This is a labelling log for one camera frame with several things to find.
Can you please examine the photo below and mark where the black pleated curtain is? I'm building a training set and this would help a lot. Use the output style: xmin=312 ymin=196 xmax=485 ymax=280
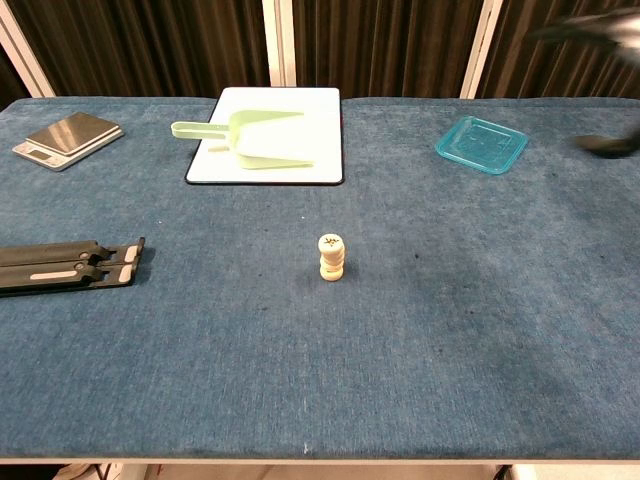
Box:
xmin=292 ymin=0 xmax=485 ymax=100
xmin=0 ymin=47 xmax=29 ymax=109
xmin=477 ymin=0 xmax=640 ymax=100
xmin=7 ymin=0 xmax=274 ymax=100

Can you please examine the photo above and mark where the aluminium frame post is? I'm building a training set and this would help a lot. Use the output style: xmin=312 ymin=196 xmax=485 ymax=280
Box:
xmin=0 ymin=8 xmax=56 ymax=100
xmin=262 ymin=0 xmax=297 ymax=90
xmin=458 ymin=0 xmax=504 ymax=100

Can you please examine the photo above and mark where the white cutting board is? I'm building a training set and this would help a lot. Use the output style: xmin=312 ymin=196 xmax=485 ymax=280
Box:
xmin=184 ymin=86 xmax=346 ymax=187

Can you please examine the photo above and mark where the teal transparent container lid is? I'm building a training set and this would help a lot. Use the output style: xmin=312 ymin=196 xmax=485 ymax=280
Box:
xmin=434 ymin=115 xmax=530 ymax=176

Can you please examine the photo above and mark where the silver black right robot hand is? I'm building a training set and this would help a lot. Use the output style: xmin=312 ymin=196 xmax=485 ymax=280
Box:
xmin=527 ymin=10 xmax=640 ymax=161

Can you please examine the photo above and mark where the black folding laptop stand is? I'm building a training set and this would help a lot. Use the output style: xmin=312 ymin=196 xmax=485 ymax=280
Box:
xmin=0 ymin=236 xmax=147 ymax=299

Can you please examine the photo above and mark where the blue table cloth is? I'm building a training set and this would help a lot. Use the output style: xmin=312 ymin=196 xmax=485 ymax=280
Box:
xmin=0 ymin=96 xmax=640 ymax=461

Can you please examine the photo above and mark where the mint green plastic dustpan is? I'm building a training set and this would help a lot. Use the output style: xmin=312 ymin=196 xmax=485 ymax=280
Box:
xmin=170 ymin=109 xmax=316 ymax=171

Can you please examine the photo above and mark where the silver digital kitchen scale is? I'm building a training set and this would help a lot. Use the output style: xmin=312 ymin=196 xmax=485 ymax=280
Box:
xmin=12 ymin=111 xmax=125 ymax=173

